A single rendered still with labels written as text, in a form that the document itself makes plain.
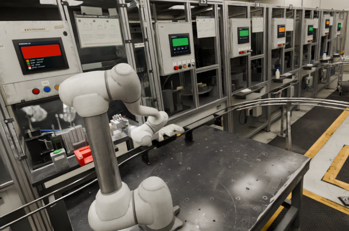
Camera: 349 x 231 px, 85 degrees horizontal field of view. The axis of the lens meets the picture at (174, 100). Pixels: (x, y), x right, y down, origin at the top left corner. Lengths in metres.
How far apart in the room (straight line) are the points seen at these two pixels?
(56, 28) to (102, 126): 0.82
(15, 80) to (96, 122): 0.71
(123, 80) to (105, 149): 0.32
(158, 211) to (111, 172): 0.29
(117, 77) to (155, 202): 0.60
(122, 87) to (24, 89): 0.78
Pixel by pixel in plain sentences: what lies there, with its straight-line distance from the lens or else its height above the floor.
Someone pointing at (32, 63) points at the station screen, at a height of 1.59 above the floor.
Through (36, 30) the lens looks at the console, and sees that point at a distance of 1.47.
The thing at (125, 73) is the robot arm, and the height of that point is 1.50.
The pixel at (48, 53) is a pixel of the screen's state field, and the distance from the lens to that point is 1.44.
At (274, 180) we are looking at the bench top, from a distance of 1.48.
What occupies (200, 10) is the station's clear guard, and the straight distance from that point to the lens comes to 2.21.
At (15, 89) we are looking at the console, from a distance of 1.46.
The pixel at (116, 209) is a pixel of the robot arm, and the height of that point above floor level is 0.91.
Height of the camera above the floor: 1.57
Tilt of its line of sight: 15 degrees down
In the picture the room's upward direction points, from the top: 7 degrees counter-clockwise
